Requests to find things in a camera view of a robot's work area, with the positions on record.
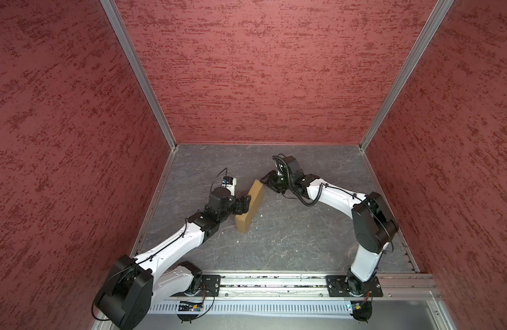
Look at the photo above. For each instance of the brown cardboard box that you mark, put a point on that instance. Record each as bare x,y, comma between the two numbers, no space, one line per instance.
244,221

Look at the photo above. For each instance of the perforated metal cable tray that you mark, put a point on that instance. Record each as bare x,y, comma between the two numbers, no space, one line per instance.
322,309

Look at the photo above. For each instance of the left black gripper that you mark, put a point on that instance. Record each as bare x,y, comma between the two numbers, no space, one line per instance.
241,205

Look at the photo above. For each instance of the aluminium front rail frame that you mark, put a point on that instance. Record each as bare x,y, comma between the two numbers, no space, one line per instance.
290,286

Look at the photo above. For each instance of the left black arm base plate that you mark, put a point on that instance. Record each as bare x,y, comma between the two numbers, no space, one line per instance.
204,285

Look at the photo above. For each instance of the left aluminium corner post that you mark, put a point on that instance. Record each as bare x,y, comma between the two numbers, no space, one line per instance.
114,17

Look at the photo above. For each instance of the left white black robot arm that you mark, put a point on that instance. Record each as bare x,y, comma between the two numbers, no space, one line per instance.
133,284

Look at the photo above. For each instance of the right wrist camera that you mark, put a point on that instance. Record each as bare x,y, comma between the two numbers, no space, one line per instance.
289,168

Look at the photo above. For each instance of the aluminium corner post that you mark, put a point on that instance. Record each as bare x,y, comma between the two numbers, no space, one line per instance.
114,17
425,37

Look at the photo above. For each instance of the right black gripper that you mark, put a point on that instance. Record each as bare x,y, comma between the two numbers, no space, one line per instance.
270,182

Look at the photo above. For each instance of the right aluminium corner post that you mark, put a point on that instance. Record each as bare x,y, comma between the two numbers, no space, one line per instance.
425,37

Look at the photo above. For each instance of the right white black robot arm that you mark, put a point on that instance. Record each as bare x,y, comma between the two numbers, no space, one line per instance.
373,221

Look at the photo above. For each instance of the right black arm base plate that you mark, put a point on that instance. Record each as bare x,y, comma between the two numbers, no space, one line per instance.
351,287

